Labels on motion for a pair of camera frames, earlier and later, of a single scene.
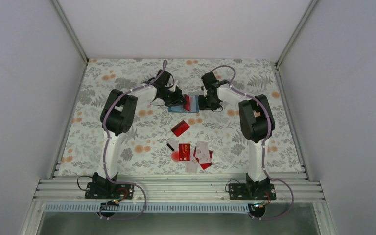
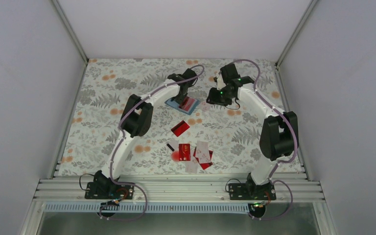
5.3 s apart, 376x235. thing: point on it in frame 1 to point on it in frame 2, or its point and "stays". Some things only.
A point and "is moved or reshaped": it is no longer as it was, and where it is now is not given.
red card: x=180 y=128 stays
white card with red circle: x=174 y=146 stays
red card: x=187 y=103 is moved or reshaped
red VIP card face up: x=184 y=152 stays
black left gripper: x=178 y=97 to x=180 y=100
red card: x=204 y=165 stays
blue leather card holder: x=194 y=106 is moved or reshaped
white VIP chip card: x=202 y=151 stays
